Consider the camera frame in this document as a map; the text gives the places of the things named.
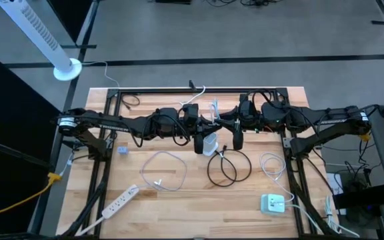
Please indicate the mint green cube power strip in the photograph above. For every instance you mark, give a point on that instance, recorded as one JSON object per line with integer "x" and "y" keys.
{"x": 272, "y": 205}

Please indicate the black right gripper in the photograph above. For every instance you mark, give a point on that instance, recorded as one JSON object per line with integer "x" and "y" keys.
{"x": 236, "y": 121}

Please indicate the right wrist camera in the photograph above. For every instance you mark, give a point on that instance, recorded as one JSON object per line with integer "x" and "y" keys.
{"x": 238, "y": 140}

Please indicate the white paper sheet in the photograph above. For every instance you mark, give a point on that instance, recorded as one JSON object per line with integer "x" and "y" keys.
{"x": 335, "y": 183}

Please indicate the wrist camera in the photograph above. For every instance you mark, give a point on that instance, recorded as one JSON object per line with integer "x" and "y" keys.
{"x": 198, "y": 144}
{"x": 238, "y": 140}

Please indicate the black aluminium table frame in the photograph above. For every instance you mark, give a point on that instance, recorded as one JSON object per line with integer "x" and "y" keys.
{"x": 145, "y": 90}

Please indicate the black partition curtain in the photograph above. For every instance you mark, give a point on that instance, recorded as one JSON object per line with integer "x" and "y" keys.
{"x": 68, "y": 16}
{"x": 5, "y": 110}

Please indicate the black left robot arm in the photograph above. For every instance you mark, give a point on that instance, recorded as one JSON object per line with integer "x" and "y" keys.
{"x": 112, "y": 125}

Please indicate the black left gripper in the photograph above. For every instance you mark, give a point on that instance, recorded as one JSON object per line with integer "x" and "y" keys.
{"x": 205, "y": 126}

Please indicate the white tower power strip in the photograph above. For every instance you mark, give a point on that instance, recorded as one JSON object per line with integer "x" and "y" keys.
{"x": 210, "y": 144}

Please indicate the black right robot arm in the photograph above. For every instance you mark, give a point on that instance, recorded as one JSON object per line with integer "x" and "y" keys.
{"x": 328, "y": 116}

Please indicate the small blue-grey wall charger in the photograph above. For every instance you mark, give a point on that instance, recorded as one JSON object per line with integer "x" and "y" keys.
{"x": 122, "y": 150}

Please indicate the white tower fan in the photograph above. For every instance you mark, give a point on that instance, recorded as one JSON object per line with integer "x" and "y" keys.
{"x": 38, "y": 30}

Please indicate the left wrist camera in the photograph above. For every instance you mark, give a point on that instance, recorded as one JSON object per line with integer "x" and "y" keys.
{"x": 198, "y": 144}

